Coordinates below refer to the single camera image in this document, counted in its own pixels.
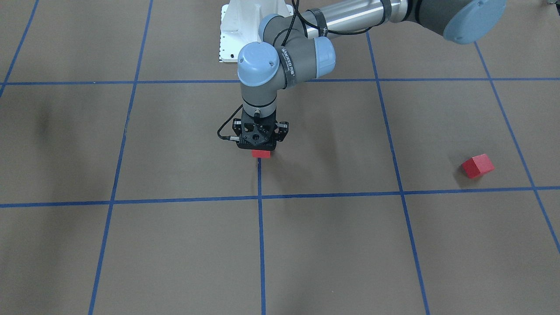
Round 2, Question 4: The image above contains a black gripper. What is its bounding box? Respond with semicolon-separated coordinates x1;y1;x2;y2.
232;115;289;151

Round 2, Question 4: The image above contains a red cube block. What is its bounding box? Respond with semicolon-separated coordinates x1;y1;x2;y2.
461;154;495;179
251;150;272;159

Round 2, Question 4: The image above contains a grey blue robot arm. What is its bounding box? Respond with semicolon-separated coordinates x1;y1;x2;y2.
217;0;507;152

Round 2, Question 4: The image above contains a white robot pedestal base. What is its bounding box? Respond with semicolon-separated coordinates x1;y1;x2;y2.
219;0;294;63

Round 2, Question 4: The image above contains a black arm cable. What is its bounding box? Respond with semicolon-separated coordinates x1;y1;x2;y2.
217;0;394;141

